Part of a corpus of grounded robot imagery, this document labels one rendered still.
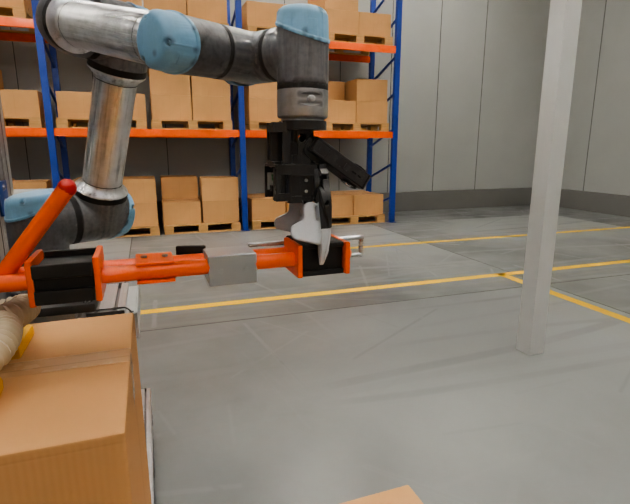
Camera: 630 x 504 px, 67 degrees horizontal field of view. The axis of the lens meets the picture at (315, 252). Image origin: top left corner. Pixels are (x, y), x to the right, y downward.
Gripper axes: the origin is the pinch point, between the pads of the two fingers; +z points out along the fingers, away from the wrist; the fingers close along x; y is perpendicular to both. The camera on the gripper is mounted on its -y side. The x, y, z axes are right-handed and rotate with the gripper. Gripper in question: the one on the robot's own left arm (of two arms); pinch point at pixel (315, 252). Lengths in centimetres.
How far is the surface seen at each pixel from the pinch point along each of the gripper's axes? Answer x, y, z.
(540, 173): -166, -209, -1
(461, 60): -831, -623, -195
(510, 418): -104, -145, 119
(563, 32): -160, -208, -82
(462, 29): -831, -620, -256
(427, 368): -167, -136, 119
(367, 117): -705, -348, -66
